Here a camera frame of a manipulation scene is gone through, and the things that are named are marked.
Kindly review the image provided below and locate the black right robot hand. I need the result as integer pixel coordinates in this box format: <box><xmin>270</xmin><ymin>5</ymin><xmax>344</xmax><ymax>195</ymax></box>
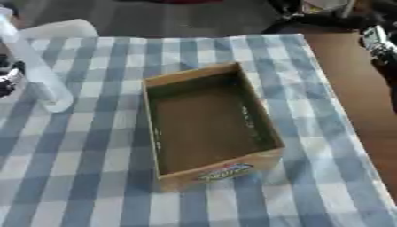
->
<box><xmin>372</xmin><ymin>59</ymin><xmax>397</xmax><ymax>115</ymax></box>

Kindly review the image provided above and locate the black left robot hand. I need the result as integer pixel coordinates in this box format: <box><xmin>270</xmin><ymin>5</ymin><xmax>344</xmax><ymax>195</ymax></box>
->
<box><xmin>0</xmin><ymin>60</ymin><xmax>27</xmax><ymax>98</ymax></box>

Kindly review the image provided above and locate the clear plastic bottle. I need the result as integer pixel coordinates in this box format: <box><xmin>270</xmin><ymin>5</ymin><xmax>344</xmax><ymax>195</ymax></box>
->
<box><xmin>0</xmin><ymin>8</ymin><xmax>76</xmax><ymax>114</ymax></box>

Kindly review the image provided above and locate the tan cardboard box brown inside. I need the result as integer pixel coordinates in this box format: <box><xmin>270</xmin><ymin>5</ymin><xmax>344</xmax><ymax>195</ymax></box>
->
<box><xmin>139</xmin><ymin>61</ymin><xmax>287</xmax><ymax>193</ymax></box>

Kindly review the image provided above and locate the white chair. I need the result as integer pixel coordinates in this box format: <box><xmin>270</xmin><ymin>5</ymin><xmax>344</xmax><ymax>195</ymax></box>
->
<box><xmin>15</xmin><ymin>18</ymin><xmax>101</xmax><ymax>40</ymax></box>

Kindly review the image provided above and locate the black chair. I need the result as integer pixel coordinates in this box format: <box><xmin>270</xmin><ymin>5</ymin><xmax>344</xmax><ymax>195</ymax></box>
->
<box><xmin>261</xmin><ymin>0</ymin><xmax>397</xmax><ymax>35</ymax></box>

